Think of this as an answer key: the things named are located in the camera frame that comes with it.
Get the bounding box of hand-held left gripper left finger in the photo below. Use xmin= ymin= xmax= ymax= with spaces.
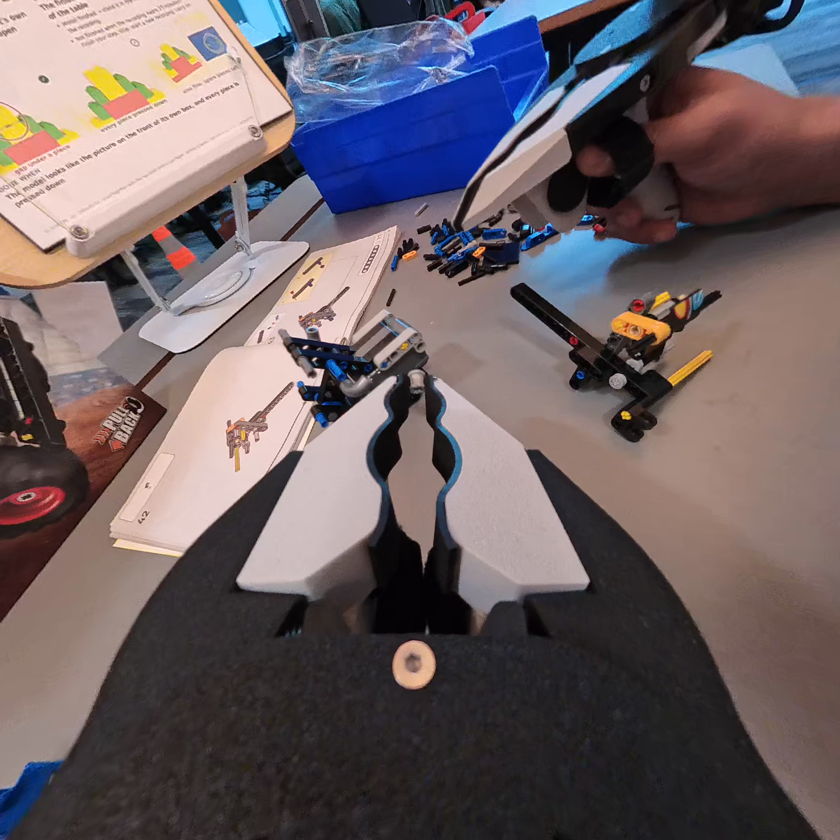
xmin=236 ymin=375 xmax=427 ymax=634

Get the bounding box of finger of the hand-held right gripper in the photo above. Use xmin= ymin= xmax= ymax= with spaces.
xmin=482 ymin=85 xmax=568 ymax=172
xmin=453 ymin=62 xmax=634 ymax=231

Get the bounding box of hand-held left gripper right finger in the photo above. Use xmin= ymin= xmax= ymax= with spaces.
xmin=423 ymin=377 xmax=590 ymax=634

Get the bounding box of pile of small lego pins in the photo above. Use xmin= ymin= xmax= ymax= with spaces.
xmin=390 ymin=203 xmax=608 ymax=286

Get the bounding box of lego instruction booklet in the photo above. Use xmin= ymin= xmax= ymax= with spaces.
xmin=110 ymin=226 xmax=401 ymax=557

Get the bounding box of grey motor lego assembly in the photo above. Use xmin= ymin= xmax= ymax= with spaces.
xmin=279 ymin=310 xmax=431 ymax=427

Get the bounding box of yellow black lego assembly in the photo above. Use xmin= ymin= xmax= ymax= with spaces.
xmin=511 ymin=282 xmax=723 ymax=442

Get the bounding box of lego set box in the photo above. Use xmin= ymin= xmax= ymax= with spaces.
xmin=0 ymin=282 xmax=168 ymax=621

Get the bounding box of large blue lego piece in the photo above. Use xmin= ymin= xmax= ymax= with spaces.
xmin=0 ymin=760 xmax=63 ymax=829

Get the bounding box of person's right hand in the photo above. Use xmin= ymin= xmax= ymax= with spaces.
xmin=577 ymin=66 xmax=840 ymax=245

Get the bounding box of blue plastic bin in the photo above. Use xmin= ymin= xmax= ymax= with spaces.
xmin=289 ymin=66 xmax=516 ymax=216
xmin=459 ymin=16 xmax=549 ymax=119

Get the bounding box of clear plastic bag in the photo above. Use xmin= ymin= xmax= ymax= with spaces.
xmin=285 ymin=16 xmax=475 ymax=126

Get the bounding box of white document stand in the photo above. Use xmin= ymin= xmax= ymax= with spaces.
xmin=0 ymin=0 xmax=309 ymax=355

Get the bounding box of orange traffic cone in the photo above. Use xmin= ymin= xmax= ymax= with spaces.
xmin=152 ymin=226 xmax=198 ymax=273

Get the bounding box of printed instruction sheet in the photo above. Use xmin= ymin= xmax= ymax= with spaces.
xmin=0 ymin=0 xmax=293 ymax=257

